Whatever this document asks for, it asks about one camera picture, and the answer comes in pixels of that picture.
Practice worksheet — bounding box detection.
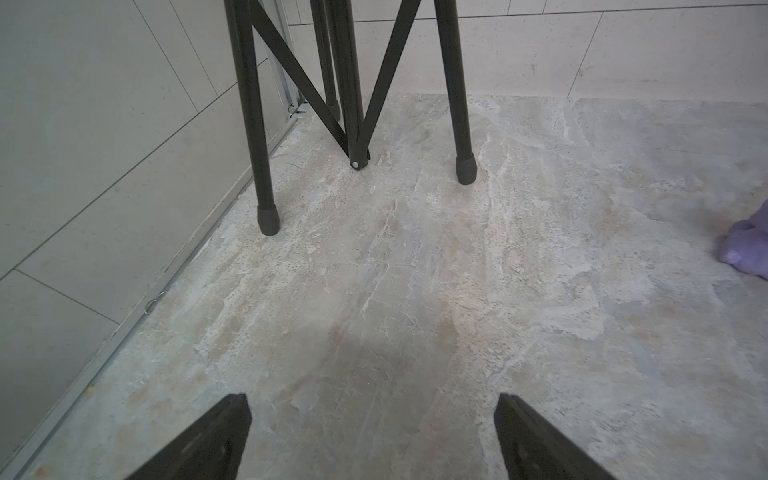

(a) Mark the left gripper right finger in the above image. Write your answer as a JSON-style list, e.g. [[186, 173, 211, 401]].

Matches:
[[494, 393, 615, 480]]

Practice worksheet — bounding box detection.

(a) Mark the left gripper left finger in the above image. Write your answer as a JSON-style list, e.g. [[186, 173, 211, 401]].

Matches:
[[128, 393, 252, 480]]

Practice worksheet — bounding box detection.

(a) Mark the small purple figurine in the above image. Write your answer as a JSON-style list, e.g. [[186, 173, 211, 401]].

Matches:
[[717, 200, 768, 280]]

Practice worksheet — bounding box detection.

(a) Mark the black perforated music stand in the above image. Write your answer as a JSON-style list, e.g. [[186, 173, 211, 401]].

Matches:
[[223, 0, 479, 237]]

